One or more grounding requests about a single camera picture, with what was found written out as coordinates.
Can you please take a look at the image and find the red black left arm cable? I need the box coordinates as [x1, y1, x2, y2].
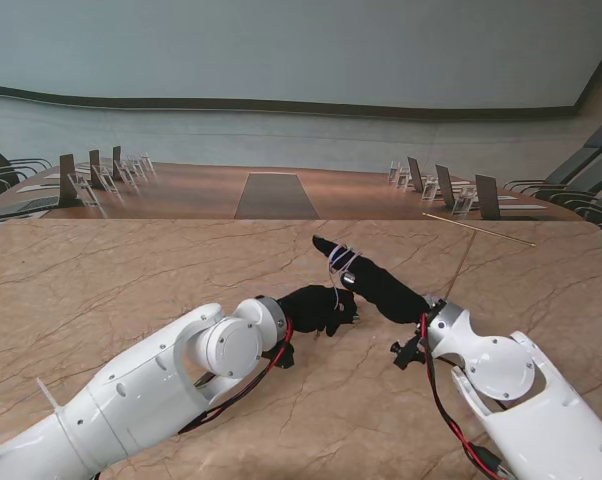
[173, 317, 295, 480]

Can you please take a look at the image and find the red black right arm cable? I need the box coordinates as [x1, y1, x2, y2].
[418, 312, 507, 479]

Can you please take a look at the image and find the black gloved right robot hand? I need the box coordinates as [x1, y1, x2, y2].
[312, 234, 431, 327]

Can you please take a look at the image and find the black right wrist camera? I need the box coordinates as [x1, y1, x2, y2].
[390, 334, 427, 372]

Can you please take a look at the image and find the brown conference table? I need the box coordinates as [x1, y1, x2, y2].
[0, 160, 588, 224]

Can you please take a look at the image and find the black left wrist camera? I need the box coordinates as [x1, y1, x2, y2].
[263, 342, 296, 371]

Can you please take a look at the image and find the red black arm cable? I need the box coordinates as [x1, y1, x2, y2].
[173, 317, 295, 480]
[418, 312, 507, 479]

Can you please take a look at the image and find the white cable tie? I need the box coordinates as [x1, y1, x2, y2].
[35, 377, 63, 412]

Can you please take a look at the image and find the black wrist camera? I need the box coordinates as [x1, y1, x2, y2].
[263, 342, 296, 371]
[390, 334, 427, 372]

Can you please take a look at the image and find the white wired earphone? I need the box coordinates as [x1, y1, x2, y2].
[325, 242, 366, 312]

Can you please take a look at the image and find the gold rack with marble base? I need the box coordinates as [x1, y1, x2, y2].
[422, 212, 536, 301]

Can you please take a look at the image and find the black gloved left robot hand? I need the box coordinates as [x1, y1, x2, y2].
[277, 284, 361, 338]

